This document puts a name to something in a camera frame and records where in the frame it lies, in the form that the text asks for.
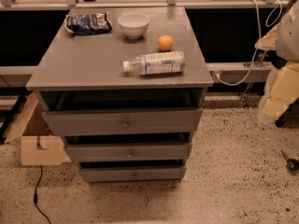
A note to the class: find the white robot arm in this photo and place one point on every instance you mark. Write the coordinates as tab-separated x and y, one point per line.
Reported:
288	35

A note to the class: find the grey drawer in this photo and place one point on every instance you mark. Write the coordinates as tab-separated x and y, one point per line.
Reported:
122	174
123	121
129	152

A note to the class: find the grey bottom drawer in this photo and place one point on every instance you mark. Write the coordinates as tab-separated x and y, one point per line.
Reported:
122	174

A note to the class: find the cardboard box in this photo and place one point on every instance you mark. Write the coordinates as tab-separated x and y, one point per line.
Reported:
38	145

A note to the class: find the metal support rod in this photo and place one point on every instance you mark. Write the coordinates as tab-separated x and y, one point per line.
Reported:
258	70

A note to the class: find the grey drawer cabinet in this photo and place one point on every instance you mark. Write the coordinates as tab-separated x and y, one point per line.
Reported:
83	73

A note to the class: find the orange fruit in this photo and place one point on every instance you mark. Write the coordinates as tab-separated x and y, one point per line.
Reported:
165	43

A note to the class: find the grey middle drawer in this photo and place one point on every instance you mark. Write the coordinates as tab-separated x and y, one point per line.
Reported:
129	152

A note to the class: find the white ceramic bowl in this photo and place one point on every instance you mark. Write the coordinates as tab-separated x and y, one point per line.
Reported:
134	25

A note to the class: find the black caster wheel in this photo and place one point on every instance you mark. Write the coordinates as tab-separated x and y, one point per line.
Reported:
292	164

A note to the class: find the clear plastic water bottle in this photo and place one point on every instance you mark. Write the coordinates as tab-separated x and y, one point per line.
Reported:
156	63

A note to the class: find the blue chip bag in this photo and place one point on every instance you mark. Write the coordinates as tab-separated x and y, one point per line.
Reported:
88	24

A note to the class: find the grey top drawer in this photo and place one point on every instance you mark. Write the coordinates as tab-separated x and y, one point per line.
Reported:
123	121

